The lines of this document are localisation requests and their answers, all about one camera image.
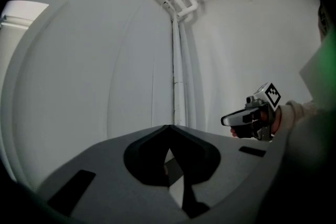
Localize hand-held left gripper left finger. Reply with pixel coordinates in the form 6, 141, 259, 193
36, 124, 190, 224

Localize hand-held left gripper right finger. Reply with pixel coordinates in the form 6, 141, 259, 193
169, 124, 287, 221

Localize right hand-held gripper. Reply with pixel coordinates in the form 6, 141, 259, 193
220, 82, 282, 141

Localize person's right forearm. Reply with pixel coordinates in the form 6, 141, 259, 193
278, 100, 320, 140

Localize person's right hand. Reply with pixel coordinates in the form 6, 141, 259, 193
259, 105, 282, 135

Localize person's light sweater torso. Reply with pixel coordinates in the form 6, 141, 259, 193
258, 31, 336, 224

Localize white wall pipe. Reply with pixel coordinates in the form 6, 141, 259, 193
131, 0, 200, 128
110, 0, 183, 126

